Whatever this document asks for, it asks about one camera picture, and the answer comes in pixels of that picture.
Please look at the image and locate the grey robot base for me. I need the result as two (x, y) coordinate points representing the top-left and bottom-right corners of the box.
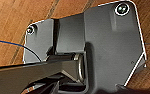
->
(22, 1), (148, 94)

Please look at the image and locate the blue cable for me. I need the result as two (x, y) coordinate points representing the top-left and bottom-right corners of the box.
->
(0, 39), (44, 63)

